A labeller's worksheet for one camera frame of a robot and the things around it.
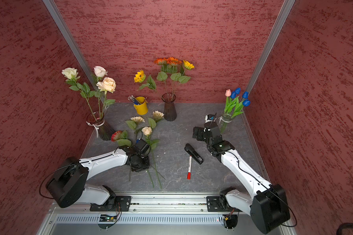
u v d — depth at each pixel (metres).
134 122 1.03
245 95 0.85
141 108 1.10
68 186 0.43
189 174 0.84
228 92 0.85
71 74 0.77
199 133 0.73
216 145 0.59
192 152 0.89
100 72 0.77
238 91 0.88
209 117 0.72
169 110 1.03
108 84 0.68
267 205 0.39
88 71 1.00
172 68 0.89
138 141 0.96
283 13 0.73
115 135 0.95
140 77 0.79
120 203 0.74
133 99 1.03
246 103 0.83
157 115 1.07
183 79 0.92
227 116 0.95
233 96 0.87
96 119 0.88
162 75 0.91
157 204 0.76
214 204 0.74
